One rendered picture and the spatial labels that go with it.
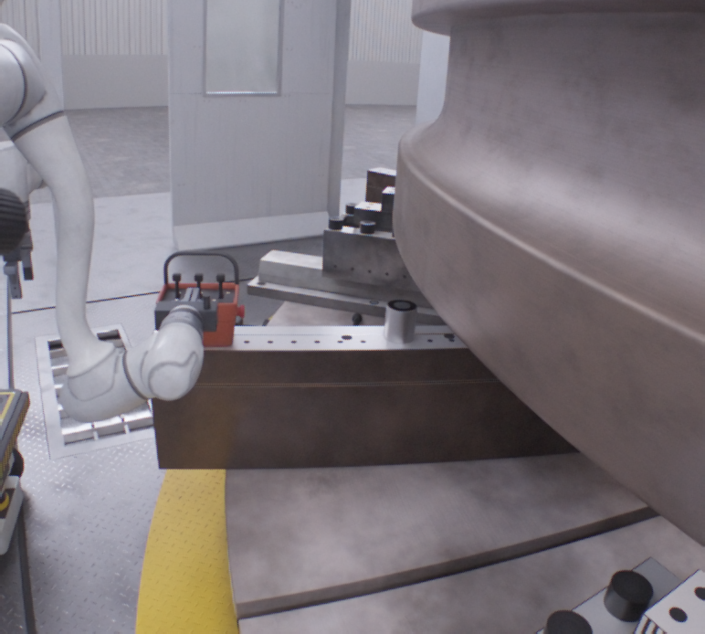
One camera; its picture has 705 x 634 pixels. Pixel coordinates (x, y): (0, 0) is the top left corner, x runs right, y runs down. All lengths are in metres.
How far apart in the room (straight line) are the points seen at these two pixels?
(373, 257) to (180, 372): 1.55
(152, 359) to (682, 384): 0.82
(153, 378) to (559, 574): 1.03
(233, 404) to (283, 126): 3.17
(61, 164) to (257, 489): 0.99
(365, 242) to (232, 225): 2.14
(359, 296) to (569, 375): 1.79
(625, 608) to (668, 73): 0.79
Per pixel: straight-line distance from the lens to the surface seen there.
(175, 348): 1.07
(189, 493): 2.12
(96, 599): 1.86
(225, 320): 1.47
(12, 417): 2.04
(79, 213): 1.06
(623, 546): 1.68
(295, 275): 2.71
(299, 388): 1.56
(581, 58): 1.14
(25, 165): 1.66
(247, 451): 1.67
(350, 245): 2.49
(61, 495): 2.20
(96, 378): 1.13
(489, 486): 1.73
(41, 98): 1.04
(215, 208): 4.43
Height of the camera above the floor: 1.40
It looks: 20 degrees down
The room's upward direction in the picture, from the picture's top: 3 degrees clockwise
